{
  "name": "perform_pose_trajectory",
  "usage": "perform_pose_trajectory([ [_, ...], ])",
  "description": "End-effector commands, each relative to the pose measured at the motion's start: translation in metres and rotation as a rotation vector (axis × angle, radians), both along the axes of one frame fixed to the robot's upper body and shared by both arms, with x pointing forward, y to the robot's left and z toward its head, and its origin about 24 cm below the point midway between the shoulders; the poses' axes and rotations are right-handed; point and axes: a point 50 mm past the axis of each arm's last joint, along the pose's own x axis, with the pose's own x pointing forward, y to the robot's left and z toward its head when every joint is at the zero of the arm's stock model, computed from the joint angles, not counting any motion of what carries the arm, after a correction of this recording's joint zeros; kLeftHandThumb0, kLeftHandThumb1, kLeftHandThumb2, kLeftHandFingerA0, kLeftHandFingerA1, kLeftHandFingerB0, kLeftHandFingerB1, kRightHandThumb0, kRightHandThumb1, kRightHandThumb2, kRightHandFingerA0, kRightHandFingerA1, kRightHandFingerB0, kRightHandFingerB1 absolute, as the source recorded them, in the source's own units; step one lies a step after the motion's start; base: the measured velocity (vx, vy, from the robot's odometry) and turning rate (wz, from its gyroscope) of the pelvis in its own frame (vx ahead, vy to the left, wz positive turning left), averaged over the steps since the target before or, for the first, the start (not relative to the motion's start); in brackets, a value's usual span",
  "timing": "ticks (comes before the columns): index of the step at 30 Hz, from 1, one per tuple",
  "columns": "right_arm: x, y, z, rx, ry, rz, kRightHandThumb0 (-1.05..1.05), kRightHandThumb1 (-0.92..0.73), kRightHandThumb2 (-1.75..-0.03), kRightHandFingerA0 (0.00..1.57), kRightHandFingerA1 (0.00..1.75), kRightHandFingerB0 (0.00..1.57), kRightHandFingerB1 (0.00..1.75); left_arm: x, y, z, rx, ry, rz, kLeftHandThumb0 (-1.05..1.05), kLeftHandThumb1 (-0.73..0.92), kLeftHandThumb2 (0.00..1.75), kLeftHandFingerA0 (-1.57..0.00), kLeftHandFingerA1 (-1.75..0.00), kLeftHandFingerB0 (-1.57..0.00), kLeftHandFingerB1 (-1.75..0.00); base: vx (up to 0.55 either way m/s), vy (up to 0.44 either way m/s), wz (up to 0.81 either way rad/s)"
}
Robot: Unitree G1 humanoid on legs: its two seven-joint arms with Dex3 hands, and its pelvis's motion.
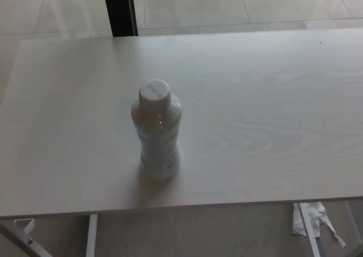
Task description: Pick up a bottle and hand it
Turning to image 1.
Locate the white slanted table leg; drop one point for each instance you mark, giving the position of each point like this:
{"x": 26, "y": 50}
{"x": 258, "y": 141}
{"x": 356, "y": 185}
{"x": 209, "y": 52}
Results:
{"x": 310, "y": 231}

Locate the black vertical post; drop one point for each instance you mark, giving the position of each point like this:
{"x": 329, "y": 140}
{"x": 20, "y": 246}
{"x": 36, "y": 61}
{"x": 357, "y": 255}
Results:
{"x": 119, "y": 10}

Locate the crumpled white paper scrap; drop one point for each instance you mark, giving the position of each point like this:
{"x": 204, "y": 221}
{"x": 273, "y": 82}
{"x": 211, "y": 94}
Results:
{"x": 297, "y": 223}

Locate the white metal bracket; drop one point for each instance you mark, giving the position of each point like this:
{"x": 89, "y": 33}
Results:
{"x": 27, "y": 225}

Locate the grey diagonal frame bar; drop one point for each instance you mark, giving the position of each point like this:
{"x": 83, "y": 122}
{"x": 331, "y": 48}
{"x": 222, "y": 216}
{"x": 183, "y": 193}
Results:
{"x": 17, "y": 239}

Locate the white-capped clear plastic bottle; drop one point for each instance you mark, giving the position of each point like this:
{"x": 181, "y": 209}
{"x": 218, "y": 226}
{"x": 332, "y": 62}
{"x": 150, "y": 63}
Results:
{"x": 158, "y": 143}

